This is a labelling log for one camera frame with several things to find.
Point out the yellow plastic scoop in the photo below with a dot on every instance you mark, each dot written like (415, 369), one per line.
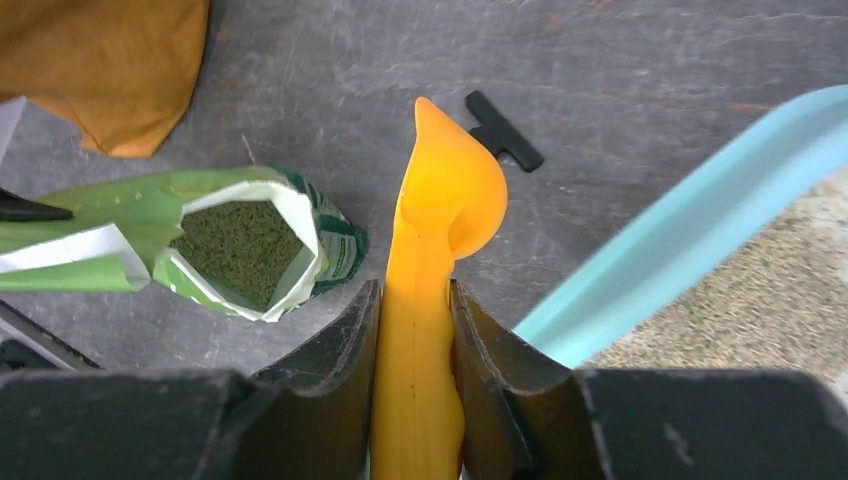
(451, 202)

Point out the green litter bag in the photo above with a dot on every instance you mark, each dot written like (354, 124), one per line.
(255, 242)

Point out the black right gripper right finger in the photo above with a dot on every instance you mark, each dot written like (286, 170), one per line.
(527, 417)

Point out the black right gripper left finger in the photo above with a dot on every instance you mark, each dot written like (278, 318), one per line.
(306, 416)

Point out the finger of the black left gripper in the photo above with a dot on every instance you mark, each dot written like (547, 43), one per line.
(18, 209)

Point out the brown paper grocery bag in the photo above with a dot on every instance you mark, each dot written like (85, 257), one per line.
(123, 72)

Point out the black bag clip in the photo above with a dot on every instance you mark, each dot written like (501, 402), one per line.
(498, 135)

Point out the teal litter box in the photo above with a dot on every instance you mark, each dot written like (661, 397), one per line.
(690, 230)

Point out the grey litter pile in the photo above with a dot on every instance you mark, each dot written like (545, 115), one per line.
(779, 302)

